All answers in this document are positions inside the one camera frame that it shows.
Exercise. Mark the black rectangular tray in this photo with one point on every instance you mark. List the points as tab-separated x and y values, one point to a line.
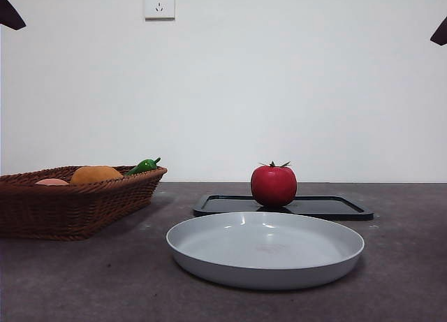
331	206

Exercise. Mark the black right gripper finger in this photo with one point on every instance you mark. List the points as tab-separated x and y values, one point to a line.
441	35

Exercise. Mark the yellow-brown potato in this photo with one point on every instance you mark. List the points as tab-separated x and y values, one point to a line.
94	175

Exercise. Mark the brown woven wicker basket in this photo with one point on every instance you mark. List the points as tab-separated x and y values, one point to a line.
70	210

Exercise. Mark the pale grey round plate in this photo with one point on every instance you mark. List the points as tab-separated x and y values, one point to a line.
262	245

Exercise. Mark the pale brown egg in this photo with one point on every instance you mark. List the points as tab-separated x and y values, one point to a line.
52	182

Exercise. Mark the green chili pepper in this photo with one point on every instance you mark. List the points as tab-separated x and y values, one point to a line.
141	167

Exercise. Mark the white wall power socket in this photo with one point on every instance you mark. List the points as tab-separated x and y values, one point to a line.
160	4

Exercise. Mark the red tomato with green stem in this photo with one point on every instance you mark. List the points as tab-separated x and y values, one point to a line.
274	186

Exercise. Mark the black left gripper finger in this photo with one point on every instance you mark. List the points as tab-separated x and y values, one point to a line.
10	17

